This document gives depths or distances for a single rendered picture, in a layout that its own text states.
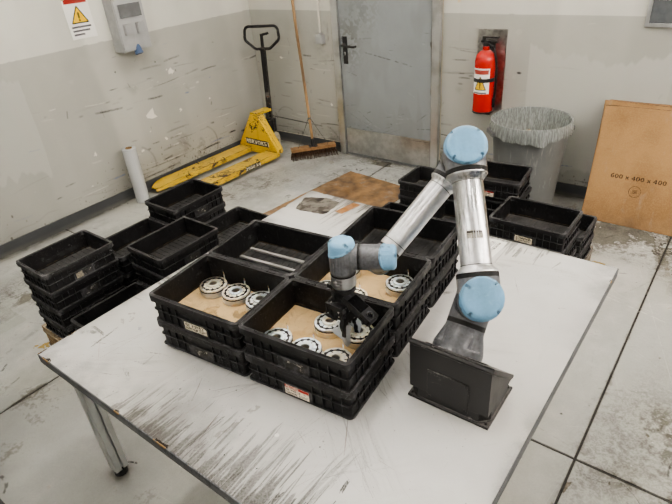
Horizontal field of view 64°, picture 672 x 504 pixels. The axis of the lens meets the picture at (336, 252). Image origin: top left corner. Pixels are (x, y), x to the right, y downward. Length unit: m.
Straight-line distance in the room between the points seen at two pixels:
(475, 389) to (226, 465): 0.72
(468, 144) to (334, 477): 0.96
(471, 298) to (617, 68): 3.06
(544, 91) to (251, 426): 3.47
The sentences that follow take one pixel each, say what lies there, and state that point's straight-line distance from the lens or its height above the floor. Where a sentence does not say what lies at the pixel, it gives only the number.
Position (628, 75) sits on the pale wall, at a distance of 4.31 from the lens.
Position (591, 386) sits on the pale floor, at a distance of 2.90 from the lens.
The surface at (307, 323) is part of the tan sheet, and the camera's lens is 1.82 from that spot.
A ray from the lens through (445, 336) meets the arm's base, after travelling 1.60.
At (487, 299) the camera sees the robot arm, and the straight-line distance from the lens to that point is 1.46.
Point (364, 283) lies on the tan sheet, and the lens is 1.98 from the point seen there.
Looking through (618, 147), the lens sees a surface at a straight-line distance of 4.24.
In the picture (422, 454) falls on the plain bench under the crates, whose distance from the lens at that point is 1.59.
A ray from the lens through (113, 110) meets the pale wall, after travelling 5.02.
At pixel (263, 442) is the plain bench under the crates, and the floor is 0.70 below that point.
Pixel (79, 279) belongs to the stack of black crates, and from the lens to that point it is 3.11.
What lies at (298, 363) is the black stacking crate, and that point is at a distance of 1.62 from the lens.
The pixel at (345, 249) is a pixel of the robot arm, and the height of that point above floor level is 1.19.
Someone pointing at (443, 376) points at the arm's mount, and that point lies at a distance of 1.60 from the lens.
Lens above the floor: 1.95
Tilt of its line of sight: 31 degrees down
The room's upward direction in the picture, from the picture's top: 5 degrees counter-clockwise
